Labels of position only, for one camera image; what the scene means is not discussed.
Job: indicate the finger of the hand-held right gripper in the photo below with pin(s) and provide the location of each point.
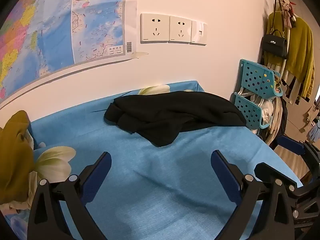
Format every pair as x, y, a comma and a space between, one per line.
270, 171
291, 145

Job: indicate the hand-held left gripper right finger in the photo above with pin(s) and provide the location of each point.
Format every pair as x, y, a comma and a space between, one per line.
223, 176

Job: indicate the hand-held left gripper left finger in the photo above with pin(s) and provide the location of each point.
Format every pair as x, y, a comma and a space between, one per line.
98, 175

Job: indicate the black coat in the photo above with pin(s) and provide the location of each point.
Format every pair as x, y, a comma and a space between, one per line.
175, 112

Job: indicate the beige hanging garment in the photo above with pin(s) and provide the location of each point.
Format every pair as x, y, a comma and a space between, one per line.
276, 122

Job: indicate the light blue garment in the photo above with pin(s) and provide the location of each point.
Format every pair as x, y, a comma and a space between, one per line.
315, 131

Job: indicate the beige jacket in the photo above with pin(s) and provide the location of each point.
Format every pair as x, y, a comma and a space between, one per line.
311, 112

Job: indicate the blue floral bed sheet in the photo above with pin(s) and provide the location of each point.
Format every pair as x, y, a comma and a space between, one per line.
150, 180

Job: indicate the teal perforated plastic basket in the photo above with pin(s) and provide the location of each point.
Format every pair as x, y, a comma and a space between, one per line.
247, 110
257, 80

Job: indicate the beige brown pleated skirt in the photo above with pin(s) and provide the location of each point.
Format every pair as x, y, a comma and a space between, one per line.
290, 82

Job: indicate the mustard yellow garment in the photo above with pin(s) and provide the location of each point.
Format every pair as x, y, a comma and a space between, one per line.
15, 155

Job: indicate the olive yellow hanging sweater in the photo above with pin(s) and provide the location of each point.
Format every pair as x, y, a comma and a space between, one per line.
300, 50

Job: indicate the black handbag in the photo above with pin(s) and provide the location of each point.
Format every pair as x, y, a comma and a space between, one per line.
273, 45

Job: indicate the white coat rack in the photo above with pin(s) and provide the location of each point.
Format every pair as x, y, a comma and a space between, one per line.
289, 42

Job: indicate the pink plush toy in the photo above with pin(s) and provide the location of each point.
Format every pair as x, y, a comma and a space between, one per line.
287, 12

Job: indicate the white wall data socket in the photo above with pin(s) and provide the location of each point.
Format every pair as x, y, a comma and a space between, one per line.
199, 33

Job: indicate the colourful wall map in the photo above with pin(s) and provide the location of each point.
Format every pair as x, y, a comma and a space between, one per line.
62, 30

